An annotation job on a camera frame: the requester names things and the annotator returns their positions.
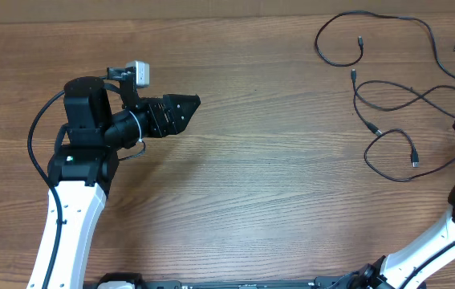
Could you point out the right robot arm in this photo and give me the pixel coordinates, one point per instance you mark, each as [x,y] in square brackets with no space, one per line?
[409,267]

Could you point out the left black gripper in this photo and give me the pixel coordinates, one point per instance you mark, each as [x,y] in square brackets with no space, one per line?
[172,124]

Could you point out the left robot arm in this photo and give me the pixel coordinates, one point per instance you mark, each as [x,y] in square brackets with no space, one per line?
[104,115]

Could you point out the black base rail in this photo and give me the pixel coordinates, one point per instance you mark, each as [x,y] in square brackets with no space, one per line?
[135,280]

